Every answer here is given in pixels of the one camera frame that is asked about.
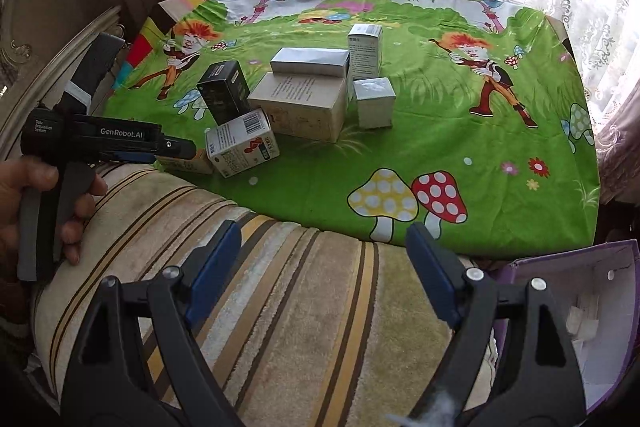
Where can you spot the orange yellow box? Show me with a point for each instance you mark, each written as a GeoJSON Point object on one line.
{"type": "Point", "coordinates": [198, 164]}

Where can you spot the white barcode music box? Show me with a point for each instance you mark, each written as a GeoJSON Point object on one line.
{"type": "Point", "coordinates": [241, 143]}

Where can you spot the person's left hand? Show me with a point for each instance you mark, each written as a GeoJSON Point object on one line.
{"type": "Point", "coordinates": [28, 171]}

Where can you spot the striped beige cushion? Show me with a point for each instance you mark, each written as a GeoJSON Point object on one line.
{"type": "Point", "coordinates": [315, 328]}

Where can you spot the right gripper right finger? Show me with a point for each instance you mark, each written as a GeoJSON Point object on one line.
{"type": "Point", "coordinates": [538, 381]}

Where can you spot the purple cardboard storage box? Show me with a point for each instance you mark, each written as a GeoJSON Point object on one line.
{"type": "Point", "coordinates": [597, 291]}

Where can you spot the large beige text box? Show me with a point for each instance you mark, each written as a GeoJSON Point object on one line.
{"type": "Point", "coordinates": [307, 107]}

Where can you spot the black Dormi box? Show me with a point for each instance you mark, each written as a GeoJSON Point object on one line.
{"type": "Point", "coordinates": [224, 90]}

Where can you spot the pink patterned curtain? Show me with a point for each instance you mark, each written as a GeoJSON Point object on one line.
{"type": "Point", "coordinates": [617, 146]}

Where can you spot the tall white medicine box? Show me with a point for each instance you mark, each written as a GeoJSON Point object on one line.
{"type": "Point", "coordinates": [364, 47]}

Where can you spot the green cartoon tablecloth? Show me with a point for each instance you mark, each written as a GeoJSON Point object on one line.
{"type": "Point", "coordinates": [491, 147]}

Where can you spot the small silver cube box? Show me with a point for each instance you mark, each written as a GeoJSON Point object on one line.
{"type": "Point", "coordinates": [375, 99]}

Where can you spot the cream bedside cabinet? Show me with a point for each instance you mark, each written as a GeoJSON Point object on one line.
{"type": "Point", "coordinates": [46, 84]}

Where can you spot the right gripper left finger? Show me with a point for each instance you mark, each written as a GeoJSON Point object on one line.
{"type": "Point", "coordinates": [107, 380]}

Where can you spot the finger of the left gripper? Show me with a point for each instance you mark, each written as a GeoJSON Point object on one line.
{"type": "Point", "coordinates": [172, 147]}
{"type": "Point", "coordinates": [132, 158]}

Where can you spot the flat silver box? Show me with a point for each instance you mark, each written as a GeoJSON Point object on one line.
{"type": "Point", "coordinates": [311, 61]}

